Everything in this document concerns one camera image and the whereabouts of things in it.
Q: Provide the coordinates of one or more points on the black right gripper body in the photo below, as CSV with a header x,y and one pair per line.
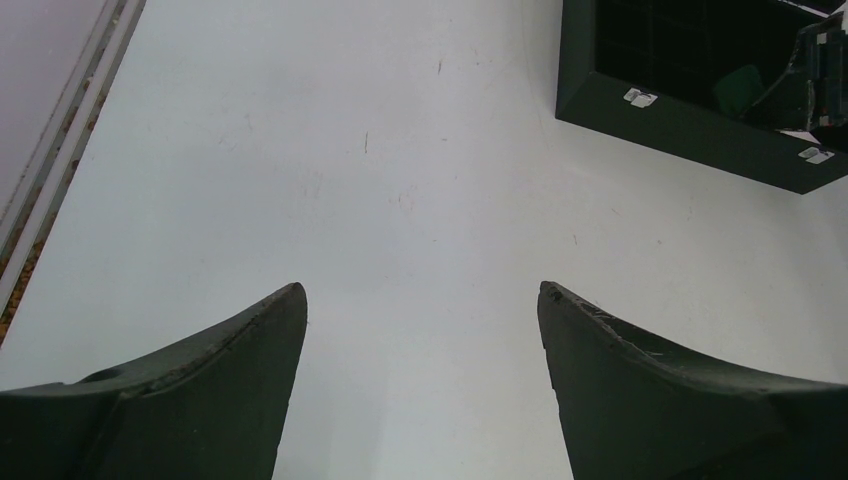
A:
x,y
817,73

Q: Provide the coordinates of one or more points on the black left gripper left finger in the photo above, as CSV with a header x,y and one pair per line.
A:
x,y
210,406

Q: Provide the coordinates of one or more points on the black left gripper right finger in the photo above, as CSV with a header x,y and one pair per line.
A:
x,y
634,405

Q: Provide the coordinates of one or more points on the green snowman sock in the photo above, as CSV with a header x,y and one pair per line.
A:
x,y
738,91

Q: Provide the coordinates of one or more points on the left aluminium frame post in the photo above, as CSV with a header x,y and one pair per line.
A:
x,y
58,62

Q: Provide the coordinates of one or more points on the black display case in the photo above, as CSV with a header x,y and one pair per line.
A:
x,y
643,71

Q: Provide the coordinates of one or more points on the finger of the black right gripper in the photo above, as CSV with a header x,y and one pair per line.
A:
x,y
785,105

